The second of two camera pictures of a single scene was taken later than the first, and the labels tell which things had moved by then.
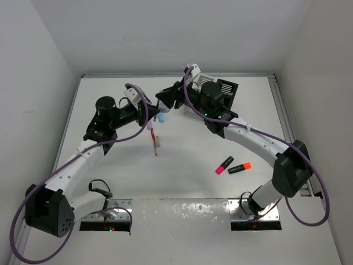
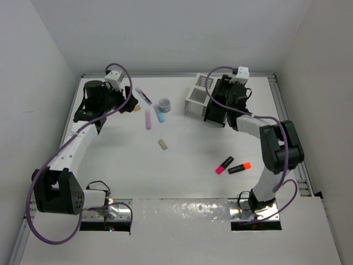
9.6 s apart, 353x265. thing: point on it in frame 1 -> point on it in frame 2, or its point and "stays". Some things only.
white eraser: [158, 143] -> [162, 145]
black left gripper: [139, 110] -> [119, 93]
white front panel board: [185, 232] stays
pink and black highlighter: [221, 168] stays
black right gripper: [172, 95] -> [231, 84]
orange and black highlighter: [239, 168] stays
